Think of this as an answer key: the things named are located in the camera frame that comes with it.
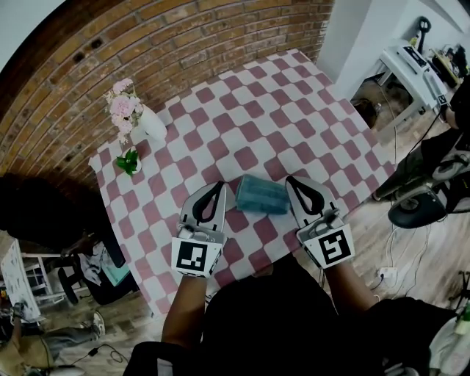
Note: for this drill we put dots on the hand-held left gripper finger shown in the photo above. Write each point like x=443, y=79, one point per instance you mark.
x=219, y=213
x=189, y=209

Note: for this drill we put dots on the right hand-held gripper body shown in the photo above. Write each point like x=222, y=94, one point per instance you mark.
x=330, y=247

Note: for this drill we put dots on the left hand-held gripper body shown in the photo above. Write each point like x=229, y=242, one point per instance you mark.
x=196, y=257

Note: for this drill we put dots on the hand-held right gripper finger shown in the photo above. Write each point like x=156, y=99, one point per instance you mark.
x=323, y=200
x=301, y=213

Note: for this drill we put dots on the blue towel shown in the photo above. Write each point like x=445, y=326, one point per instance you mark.
x=262, y=194

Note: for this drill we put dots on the person's left forearm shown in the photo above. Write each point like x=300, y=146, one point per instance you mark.
x=183, y=312

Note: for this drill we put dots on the person's right forearm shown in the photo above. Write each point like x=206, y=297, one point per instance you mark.
x=349, y=290

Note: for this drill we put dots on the white power strip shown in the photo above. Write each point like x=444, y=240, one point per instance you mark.
x=388, y=273

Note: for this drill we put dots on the small potted green plant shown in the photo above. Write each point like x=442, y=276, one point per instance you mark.
x=128, y=161

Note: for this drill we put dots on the teal book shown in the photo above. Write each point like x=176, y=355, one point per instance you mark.
x=117, y=274

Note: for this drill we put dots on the person's black shirt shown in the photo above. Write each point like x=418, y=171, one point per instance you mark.
x=279, y=323

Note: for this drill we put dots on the white vase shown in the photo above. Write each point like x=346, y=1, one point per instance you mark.
x=152, y=123

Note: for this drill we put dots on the grey office chair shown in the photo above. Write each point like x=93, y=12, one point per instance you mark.
x=418, y=209

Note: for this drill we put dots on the black bag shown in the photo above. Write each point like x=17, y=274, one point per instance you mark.
x=365, y=112

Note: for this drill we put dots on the pink white checkered tablecloth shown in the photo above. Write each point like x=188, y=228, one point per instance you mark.
x=257, y=121

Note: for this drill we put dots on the white crumpled cloth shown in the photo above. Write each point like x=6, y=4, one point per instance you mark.
x=92, y=264

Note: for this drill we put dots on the pink flower bouquet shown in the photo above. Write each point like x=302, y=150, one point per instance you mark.
x=123, y=106

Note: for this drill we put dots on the black star chair base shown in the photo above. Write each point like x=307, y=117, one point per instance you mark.
x=463, y=284

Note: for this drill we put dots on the white patterned bag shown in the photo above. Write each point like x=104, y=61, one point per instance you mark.
x=451, y=352

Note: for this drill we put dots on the white metal rack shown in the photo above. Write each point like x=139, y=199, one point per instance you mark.
x=36, y=279

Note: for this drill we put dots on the white side table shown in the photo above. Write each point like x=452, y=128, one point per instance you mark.
x=394, y=55

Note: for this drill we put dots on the white desktop device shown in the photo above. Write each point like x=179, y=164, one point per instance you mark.
x=415, y=58

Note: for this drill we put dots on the white printed board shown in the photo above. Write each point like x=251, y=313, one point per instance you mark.
x=16, y=282

